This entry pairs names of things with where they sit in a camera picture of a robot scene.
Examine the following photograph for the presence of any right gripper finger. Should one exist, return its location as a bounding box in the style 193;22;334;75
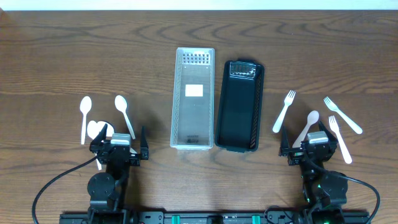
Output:
279;126;290;156
318;121;338;145

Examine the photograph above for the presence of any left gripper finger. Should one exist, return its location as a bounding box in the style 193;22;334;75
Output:
90;124;108;146
140;126;149;151

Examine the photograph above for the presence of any white plastic fork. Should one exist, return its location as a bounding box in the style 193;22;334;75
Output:
328;116;353;164
272;90;296;133

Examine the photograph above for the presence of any white plastic spoon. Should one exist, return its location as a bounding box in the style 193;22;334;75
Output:
80;96;92;145
114;95;136;139
293;110;320;148

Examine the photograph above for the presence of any mint green plastic fork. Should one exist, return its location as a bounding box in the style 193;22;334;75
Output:
323;96;363;134

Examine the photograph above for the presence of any black plastic basket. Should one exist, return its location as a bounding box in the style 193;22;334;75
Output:
215;59;265;153

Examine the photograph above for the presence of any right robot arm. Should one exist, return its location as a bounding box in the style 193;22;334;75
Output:
279;121;348;223

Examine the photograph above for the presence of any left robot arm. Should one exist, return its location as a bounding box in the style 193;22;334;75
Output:
86;125;149;224

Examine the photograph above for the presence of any white spoon under left gripper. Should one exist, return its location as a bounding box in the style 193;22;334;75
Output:
86;120;115;171

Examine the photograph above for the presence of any clear plastic basket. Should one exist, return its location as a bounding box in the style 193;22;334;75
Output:
170;47;215;151

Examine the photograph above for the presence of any white label in basket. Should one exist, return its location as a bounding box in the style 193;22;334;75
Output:
185;85;203;97

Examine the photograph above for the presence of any right black cable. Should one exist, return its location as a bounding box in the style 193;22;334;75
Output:
303;155;381;224

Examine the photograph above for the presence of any black cable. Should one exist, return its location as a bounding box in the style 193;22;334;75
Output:
31;155;99;224
303;155;381;224

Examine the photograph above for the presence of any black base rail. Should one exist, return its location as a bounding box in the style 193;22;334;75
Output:
58;208;371;224

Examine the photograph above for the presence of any left black cable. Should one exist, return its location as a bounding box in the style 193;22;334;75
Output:
31;155;99;224

